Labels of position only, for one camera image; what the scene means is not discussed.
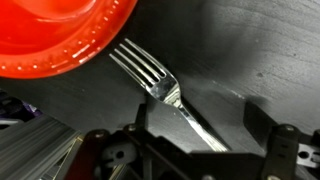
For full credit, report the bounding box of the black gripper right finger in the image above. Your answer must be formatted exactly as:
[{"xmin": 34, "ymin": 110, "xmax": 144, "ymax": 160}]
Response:
[{"xmin": 244, "ymin": 100, "xmax": 320, "ymax": 180}]

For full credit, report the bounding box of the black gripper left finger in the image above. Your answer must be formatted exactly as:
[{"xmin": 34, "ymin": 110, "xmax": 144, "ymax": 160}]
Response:
[{"xmin": 65, "ymin": 103, "xmax": 192, "ymax": 180}]

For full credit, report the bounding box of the silver metal fork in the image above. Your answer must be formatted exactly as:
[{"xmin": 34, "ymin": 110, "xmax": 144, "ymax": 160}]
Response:
[{"xmin": 108, "ymin": 37, "xmax": 232, "ymax": 153}]

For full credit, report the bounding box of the red plastic bowl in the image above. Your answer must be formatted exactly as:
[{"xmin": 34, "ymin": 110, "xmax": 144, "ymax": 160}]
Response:
[{"xmin": 0, "ymin": 0, "xmax": 140, "ymax": 80}]

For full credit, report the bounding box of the aluminium frame rail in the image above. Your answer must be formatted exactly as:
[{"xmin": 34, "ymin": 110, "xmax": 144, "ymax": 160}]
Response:
[{"xmin": 0, "ymin": 114, "xmax": 85, "ymax": 180}]

